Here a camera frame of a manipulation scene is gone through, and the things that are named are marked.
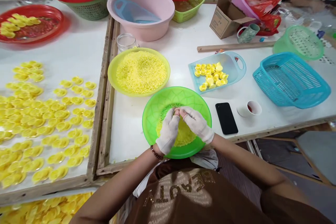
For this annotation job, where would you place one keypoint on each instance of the light green square basket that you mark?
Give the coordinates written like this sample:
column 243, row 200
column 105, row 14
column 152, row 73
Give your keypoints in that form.
column 187, row 11

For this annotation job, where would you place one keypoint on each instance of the clear blue scoop tray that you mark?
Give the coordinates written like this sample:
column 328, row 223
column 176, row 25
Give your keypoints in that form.
column 232, row 64

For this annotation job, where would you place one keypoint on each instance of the red round tray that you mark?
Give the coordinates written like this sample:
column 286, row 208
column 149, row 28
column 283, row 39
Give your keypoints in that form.
column 50, row 24

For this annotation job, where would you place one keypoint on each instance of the pink plastic basin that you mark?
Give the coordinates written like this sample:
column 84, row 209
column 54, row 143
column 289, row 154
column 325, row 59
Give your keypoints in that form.
column 147, row 31

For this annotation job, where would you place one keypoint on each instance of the grey-green mug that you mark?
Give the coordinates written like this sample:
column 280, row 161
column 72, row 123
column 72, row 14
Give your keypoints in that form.
column 249, row 33

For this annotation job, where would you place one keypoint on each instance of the person's body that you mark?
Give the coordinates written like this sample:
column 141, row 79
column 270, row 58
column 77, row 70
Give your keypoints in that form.
column 199, row 197

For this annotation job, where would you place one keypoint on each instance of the black smartphone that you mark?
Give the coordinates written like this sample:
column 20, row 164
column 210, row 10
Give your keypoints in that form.
column 226, row 118

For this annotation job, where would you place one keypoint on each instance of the layer of yellow plastic flowers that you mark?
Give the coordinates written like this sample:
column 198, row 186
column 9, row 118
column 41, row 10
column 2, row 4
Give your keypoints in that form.
column 39, row 211

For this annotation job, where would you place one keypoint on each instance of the spread of yellow plastic flowers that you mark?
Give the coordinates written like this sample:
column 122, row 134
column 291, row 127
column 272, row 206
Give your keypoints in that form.
column 39, row 119

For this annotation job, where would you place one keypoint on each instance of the row of yellow plastic flowers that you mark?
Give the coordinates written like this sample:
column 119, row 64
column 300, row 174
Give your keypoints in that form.
column 18, row 24

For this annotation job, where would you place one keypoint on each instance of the white cloth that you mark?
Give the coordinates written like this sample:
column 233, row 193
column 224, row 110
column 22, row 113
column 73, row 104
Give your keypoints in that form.
column 207, row 159

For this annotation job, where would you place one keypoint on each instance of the white wooden-framed board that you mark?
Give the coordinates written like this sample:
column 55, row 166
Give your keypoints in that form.
column 78, row 50
column 183, row 40

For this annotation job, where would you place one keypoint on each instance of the person's right hand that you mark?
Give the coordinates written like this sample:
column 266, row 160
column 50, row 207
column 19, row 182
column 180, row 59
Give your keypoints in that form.
column 199, row 127

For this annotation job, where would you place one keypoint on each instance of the brown cardboard box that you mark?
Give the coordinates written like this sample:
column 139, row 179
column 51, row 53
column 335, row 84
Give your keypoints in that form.
column 223, row 24

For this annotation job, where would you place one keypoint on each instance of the yellow-green plastic bowl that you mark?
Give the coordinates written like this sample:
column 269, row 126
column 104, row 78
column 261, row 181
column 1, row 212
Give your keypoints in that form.
column 113, row 75

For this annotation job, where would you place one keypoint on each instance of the green plastic bowl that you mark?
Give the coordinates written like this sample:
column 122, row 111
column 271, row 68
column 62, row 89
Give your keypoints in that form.
column 160, row 103

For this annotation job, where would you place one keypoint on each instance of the green round mesh basket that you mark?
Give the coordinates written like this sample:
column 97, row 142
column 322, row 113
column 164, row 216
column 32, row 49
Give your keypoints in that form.
column 302, row 41

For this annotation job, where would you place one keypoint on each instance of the blue rectangular mesh basket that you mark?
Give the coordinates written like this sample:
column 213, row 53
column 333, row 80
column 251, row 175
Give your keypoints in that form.
column 288, row 77

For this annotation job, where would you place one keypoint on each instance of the pile of yellow beads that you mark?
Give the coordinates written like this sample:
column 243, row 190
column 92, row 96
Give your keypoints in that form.
column 141, row 73
column 187, row 137

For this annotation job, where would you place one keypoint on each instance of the white paper cup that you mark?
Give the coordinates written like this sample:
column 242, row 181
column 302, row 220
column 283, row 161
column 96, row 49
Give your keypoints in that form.
column 248, row 111

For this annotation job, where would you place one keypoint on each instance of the blue plastic scoop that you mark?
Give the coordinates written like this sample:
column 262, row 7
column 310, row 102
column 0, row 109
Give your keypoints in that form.
column 136, row 11

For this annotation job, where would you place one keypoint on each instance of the person's left hand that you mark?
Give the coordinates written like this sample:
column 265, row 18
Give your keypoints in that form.
column 168, row 132

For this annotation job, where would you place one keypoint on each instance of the purple plastic bowl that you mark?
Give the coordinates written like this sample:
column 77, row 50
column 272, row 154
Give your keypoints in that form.
column 242, row 1

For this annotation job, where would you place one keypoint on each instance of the dark green mesh basket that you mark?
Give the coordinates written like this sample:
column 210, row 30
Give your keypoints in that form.
column 89, row 10

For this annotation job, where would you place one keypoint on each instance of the wooden stick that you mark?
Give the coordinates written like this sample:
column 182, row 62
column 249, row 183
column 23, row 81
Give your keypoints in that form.
column 231, row 46

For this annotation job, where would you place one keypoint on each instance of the clear glass jar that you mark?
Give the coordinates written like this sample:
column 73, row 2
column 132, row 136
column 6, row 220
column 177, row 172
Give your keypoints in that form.
column 126, row 41

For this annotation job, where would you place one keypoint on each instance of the cluster of yellow plastic flowers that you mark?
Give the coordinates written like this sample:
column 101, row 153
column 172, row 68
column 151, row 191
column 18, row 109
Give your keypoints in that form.
column 211, row 75

